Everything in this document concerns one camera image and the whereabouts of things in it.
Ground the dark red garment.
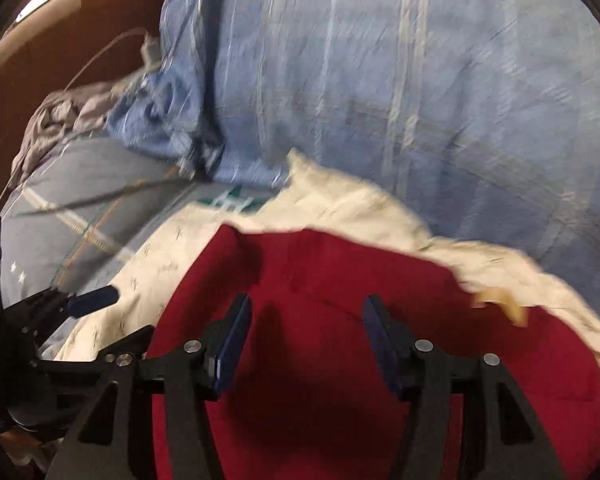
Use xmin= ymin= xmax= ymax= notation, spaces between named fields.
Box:
xmin=148 ymin=226 xmax=600 ymax=479

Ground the grey plaid bed sheet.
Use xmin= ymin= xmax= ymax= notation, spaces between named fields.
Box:
xmin=1 ymin=133 xmax=273 ymax=306

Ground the grey crumpled cloth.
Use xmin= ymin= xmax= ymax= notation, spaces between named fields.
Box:
xmin=7 ymin=82 xmax=119 ymax=190

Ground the cream leaf-print pillow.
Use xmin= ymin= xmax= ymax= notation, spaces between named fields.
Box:
xmin=57 ymin=152 xmax=600 ymax=366

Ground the brown wooden headboard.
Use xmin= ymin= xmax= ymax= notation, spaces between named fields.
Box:
xmin=0 ymin=0 xmax=163 ymax=194

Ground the blue plaid pillow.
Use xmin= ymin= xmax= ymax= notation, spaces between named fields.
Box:
xmin=107 ymin=0 xmax=600 ymax=316

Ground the white charger with cable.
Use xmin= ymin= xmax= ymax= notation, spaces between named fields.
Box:
xmin=64 ymin=27 xmax=162 ymax=91

